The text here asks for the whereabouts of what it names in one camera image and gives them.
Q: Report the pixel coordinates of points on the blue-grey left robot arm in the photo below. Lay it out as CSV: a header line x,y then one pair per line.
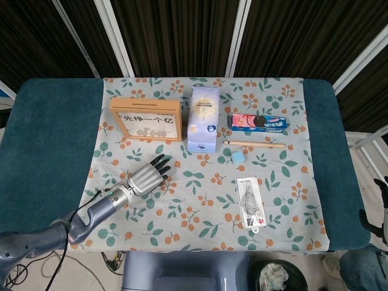
x,y
97,209

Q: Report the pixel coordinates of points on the white metal rack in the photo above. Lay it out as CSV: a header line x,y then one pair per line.
x,y
363,142

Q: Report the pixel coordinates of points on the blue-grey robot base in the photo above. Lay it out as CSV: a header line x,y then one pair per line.
x,y
185,269

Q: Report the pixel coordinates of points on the floral leaf-print tablecloth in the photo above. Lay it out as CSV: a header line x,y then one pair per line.
x,y
212,188

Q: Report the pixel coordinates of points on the dark slatted partition panel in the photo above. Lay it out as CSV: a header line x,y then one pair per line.
x,y
30,39
303,36
175,36
91,30
369,103

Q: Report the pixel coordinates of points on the wooden stick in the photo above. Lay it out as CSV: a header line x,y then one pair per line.
x,y
254,144

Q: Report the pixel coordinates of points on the light blue paper bag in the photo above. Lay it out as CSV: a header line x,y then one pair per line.
x,y
203,121

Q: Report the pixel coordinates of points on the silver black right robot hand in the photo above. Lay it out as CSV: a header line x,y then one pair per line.
x,y
385,221

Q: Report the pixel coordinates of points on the packaged clear ruler set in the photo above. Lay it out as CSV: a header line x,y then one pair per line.
x,y
251,200

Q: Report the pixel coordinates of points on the black trash bin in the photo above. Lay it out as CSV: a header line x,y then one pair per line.
x,y
279,276

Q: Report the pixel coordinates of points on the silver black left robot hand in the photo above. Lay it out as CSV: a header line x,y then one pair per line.
x,y
145,180

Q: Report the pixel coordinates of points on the teal table cover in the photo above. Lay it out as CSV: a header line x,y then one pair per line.
x,y
45,151

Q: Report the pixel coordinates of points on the blue Oreo cookie box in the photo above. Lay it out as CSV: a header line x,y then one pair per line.
x,y
257,122

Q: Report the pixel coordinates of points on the black power plugs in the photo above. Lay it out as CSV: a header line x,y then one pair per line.
x,y
112,260

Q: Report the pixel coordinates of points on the blue jeans leg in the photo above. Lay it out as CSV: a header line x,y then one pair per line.
x,y
363,269

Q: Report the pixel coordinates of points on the light blue foam cube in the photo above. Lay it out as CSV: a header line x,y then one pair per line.
x,y
238,157

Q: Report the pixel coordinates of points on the white shoe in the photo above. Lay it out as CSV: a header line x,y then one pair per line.
x,y
329,263

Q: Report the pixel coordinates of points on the wooden framed coin box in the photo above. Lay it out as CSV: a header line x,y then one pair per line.
x,y
145,106

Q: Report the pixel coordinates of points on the white blue board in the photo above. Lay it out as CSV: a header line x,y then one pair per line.
x,y
4,91

